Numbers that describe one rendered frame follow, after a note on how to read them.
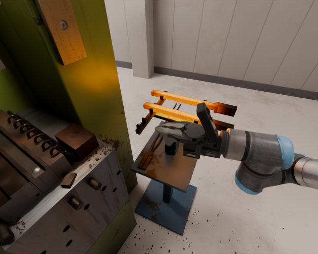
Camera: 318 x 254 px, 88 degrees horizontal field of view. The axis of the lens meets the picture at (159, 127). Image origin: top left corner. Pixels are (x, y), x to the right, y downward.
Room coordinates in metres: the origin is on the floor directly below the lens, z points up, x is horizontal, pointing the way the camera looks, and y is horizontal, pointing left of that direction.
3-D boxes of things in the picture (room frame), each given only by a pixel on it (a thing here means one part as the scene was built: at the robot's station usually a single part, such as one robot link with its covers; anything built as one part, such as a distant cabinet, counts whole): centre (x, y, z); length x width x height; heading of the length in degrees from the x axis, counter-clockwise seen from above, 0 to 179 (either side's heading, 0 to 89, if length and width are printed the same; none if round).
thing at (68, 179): (0.27, 0.29, 0.92); 0.04 x 0.03 x 0.01; 175
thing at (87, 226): (0.39, 0.50, 0.69); 0.56 x 0.38 x 0.45; 57
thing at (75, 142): (0.41, 0.30, 0.95); 0.12 x 0.09 x 0.07; 57
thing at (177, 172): (0.58, -0.07, 0.67); 0.40 x 0.30 x 0.02; 156
